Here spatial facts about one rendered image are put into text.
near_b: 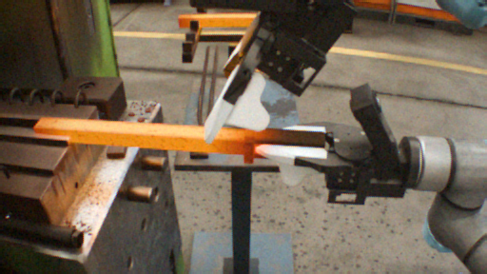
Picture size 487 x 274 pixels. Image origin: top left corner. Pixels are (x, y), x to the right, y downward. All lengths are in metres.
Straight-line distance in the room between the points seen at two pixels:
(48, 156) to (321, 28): 0.39
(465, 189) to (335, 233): 1.22
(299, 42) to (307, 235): 1.36
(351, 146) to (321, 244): 1.21
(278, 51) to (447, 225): 0.36
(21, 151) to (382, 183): 0.51
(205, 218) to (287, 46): 1.42
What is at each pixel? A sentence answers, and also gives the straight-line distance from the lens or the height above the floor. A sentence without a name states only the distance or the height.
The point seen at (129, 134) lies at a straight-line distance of 0.55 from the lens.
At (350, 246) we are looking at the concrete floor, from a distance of 1.72.
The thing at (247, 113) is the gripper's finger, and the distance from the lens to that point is 0.43.
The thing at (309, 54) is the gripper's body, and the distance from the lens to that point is 0.42.
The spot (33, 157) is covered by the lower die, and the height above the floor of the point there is 0.99.
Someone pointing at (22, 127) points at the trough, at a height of 0.99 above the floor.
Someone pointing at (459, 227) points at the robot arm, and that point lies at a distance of 0.62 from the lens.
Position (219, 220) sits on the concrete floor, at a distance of 1.76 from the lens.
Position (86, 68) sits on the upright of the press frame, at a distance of 0.92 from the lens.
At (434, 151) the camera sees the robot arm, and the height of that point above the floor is 1.02.
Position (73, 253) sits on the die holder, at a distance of 0.55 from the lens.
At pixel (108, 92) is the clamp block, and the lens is 0.72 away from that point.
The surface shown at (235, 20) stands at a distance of 0.92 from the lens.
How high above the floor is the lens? 1.32
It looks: 37 degrees down
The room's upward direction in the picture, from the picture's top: straight up
